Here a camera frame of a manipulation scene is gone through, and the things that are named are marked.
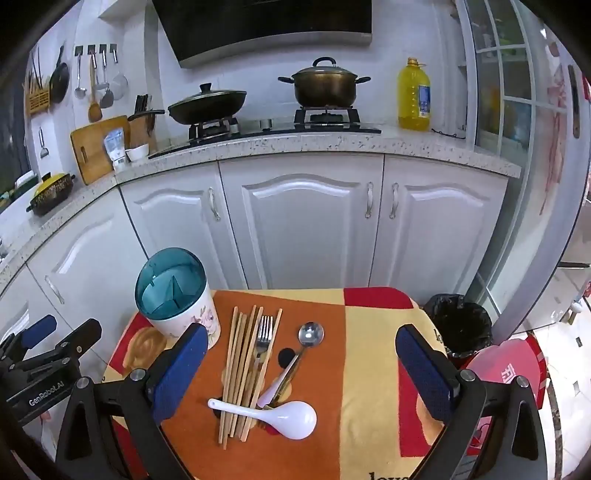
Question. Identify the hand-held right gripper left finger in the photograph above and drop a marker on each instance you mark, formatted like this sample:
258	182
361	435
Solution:
180	369

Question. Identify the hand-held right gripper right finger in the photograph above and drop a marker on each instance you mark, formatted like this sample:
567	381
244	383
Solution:
425	374

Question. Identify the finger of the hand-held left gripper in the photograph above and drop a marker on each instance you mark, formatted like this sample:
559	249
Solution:
40	328
78	339

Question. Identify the floral utensil holder teal lid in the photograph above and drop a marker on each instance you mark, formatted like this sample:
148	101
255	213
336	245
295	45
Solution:
166	325

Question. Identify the bundle of wooden chopsticks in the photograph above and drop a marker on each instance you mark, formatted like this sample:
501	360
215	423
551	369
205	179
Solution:
238	369

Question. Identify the white ceramic spoon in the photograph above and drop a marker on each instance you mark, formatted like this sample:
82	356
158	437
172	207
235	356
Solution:
272	392
291	420

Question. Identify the white cabinet door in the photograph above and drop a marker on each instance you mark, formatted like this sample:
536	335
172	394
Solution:
300	221
14	304
175	217
443	230
87	249

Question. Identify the black trash bin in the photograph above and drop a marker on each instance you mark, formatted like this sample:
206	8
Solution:
457	323

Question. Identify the orange yellow printed tablecloth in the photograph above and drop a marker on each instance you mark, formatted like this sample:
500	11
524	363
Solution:
360	369

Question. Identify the red plastic stool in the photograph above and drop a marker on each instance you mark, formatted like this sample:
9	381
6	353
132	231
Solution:
503	360

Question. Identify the black casserole yellow lid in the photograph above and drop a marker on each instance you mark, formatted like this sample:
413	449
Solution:
51	191

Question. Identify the green soap dish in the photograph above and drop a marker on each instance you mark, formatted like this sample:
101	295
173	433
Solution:
25	180

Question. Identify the steel peeler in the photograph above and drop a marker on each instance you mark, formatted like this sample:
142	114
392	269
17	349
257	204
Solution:
44	150

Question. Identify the wooden cutting board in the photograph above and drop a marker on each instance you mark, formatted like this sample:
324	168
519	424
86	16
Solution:
92	157

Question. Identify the dark window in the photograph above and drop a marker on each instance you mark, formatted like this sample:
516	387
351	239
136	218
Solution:
14	138

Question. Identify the small white bowl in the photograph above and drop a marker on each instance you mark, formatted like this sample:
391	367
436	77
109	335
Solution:
137	152

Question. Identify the white and blue packet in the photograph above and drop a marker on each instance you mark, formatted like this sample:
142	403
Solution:
115	145

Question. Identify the wooden spatula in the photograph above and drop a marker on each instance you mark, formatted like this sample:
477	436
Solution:
94	110

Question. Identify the steel ladle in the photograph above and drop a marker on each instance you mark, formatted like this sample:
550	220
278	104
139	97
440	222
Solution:
81	92

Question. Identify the grey slotted turner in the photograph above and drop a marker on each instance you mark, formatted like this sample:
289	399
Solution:
107	98

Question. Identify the small black frying pan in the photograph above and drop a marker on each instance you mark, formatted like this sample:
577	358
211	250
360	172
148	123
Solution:
59	83

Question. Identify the speckled kitchen countertop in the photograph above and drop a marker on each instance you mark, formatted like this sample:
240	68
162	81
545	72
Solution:
323	145

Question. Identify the black wok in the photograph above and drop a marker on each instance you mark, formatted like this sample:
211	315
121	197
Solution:
203	115

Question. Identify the steel mesh strainer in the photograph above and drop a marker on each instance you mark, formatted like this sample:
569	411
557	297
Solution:
120	85

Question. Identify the black gas stove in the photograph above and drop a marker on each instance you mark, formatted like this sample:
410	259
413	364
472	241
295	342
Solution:
277	131

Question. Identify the white floral refrigerator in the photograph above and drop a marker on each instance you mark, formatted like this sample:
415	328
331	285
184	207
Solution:
554	138

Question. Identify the glass wok lid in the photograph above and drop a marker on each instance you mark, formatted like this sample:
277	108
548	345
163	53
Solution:
205	96

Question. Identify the yellow cooking oil bottle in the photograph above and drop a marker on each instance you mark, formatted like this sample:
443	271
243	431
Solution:
414	97

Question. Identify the white framed glass door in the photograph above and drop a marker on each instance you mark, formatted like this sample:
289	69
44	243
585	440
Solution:
473	92

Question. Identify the bronze cooking pot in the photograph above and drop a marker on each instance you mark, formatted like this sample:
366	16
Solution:
323	90

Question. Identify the bronze pot lid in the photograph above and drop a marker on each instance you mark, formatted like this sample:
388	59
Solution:
323	69

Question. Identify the black range hood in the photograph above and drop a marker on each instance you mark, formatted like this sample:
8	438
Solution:
263	27

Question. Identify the wooden wall chopstick holder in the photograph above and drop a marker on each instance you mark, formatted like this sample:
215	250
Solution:
39	101

